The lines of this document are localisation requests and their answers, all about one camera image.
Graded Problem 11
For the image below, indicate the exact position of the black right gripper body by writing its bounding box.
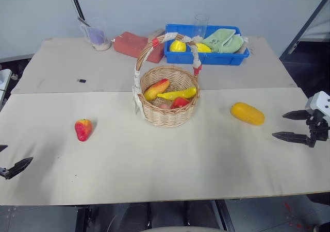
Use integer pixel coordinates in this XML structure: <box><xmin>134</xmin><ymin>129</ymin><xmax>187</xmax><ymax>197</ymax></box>
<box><xmin>305</xmin><ymin>109</ymin><xmax>330</xmax><ymax>148</ymax></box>

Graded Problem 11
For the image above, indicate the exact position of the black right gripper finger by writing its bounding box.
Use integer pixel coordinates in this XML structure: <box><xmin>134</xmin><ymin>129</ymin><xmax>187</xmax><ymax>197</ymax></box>
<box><xmin>282</xmin><ymin>109</ymin><xmax>311</xmax><ymax>119</ymax></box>
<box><xmin>271</xmin><ymin>131</ymin><xmax>310</xmax><ymax>146</ymax></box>

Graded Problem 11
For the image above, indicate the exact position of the orange yellow corn toy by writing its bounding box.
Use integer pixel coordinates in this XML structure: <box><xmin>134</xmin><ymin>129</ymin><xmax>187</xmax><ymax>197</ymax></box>
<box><xmin>230</xmin><ymin>102</ymin><xmax>266</xmax><ymax>126</ymax></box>

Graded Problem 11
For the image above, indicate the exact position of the red pepper toy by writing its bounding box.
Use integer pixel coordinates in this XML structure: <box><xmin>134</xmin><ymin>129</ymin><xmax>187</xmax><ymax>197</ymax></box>
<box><xmin>170</xmin><ymin>96</ymin><xmax>191</xmax><ymax>109</ymax></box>

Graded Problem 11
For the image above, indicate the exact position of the white device at table edge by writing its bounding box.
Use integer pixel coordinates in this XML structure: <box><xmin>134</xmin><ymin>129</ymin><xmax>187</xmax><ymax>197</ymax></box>
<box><xmin>0</xmin><ymin>68</ymin><xmax>13</xmax><ymax>106</ymax></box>

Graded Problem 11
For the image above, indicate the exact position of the red strawberry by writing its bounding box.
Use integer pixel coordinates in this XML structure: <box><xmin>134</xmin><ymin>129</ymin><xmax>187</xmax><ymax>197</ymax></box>
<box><xmin>74</xmin><ymin>118</ymin><xmax>93</xmax><ymax>142</ymax></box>

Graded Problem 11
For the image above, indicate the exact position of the green cloth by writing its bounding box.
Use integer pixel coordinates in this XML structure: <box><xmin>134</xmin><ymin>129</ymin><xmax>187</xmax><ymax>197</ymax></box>
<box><xmin>202</xmin><ymin>28</ymin><xmax>245</xmax><ymax>54</ymax></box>

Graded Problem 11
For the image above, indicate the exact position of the blue plastic bin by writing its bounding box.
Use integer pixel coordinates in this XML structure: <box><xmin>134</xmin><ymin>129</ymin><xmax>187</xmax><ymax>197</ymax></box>
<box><xmin>164</xmin><ymin>23</ymin><xmax>251</xmax><ymax>66</ymax></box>

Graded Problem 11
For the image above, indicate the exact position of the pointed yellow lemon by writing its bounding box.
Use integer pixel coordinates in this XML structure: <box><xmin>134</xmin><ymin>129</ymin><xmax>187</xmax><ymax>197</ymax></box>
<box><xmin>190</xmin><ymin>43</ymin><xmax>212</xmax><ymax>54</ymax></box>

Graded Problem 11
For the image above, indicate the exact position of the yellow banana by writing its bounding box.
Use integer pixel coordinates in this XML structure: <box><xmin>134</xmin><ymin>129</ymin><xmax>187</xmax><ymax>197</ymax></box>
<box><xmin>156</xmin><ymin>87</ymin><xmax>197</xmax><ymax>101</ymax></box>

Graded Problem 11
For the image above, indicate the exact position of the clear tall glass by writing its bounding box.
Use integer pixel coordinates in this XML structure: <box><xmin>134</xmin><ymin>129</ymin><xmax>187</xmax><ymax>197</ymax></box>
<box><xmin>194</xmin><ymin>13</ymin><xmax>209</xmax><ymax>38</ymax></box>

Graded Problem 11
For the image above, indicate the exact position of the round yellow lemon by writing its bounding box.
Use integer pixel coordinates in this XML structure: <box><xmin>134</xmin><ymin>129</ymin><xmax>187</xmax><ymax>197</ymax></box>
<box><xmin>169</xmin><ymin>39</ymin><xmax>187</xmax><ymax>53</ymax></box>

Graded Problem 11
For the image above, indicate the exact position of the red yellow mango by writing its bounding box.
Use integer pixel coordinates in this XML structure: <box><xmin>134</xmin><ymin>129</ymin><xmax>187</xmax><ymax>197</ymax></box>
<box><xmin>143</xmin><ymin>78</ymin><xmax>171</xmax><ymax>101</ymax></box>

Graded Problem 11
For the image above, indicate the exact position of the purple scoop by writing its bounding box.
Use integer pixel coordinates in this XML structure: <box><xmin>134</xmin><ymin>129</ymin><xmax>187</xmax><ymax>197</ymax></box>
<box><xmin>78</xmin><ymin>17</ymin><xmax>105</xmax><ymax>45</ymax></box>

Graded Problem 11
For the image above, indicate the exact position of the black diagonal pole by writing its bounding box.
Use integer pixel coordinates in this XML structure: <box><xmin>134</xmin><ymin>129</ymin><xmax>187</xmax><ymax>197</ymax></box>
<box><xmin>66</xmin><ymin>0</ymin><xmax>86</xmax><ymax>23</ymax></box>

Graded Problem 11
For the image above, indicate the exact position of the red brick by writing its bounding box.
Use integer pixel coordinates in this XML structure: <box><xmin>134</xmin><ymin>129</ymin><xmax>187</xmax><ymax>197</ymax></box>
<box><xmin>113</xmin><ymin>31</ymin><xmax>166</xmax><ymax>63</ymax></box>

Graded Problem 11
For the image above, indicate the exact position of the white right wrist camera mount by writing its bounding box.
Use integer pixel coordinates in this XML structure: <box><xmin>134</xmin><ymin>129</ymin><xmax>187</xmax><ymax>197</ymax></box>
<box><xmin>305</xmin><ymin>91</ymin><xmax>330</xmax><ymax>119</ymax></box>

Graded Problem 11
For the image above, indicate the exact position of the dark metal frame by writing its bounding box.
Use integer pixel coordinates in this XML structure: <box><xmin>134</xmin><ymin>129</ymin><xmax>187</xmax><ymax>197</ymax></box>
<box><xmin>279</xmin><ymin>0</ymin><xmax>330</xmax><ymax>60</ymax></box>

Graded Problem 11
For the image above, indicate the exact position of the wicker basket with handle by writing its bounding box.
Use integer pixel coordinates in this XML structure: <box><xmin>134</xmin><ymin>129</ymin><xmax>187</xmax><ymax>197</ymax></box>
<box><xmin>132</xmin><ymin>32</ymin><xmax>203</xmax><ymax>128</ymax></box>

